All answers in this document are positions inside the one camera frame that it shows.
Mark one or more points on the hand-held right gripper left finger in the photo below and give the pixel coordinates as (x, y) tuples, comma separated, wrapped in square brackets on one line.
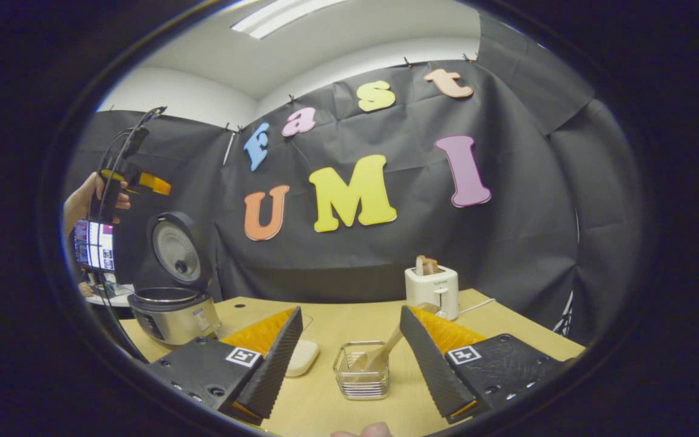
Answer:
[(276, 364)]

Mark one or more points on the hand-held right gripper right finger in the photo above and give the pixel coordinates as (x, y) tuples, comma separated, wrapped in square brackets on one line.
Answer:
[(428, 367)]

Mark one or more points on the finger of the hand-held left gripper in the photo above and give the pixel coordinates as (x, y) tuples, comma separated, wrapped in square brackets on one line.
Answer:
[(155, 184)]

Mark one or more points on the white rice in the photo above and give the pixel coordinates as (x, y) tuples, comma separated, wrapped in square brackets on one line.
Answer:
[(304, 359)]

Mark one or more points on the wooden spoon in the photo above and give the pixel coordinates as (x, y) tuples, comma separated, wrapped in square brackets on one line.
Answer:
[(386, 349)]

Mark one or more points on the black silver rice cooker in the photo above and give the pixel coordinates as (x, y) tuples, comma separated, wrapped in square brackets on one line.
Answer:
[(167, 321)]

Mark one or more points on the clear plastic box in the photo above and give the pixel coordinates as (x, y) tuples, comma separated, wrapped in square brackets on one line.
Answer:
[(307, 349)]

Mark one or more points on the computer monitor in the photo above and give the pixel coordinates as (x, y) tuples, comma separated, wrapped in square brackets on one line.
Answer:
[(94, 246)]

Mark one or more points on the white toaster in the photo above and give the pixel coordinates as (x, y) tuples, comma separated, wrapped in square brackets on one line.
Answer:
[(431, 290)]

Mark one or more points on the white side desk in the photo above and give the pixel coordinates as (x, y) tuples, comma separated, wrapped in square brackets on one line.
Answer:
[(116, 298)]

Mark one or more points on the brown bread slice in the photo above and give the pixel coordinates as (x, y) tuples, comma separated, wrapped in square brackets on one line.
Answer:
[(427, 266)]

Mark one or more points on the black backdrop cloth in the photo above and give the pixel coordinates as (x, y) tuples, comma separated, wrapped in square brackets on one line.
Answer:
[(507, 255)]

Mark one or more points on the black white striped object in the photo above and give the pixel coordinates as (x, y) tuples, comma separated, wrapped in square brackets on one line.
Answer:
[(565, 318)]

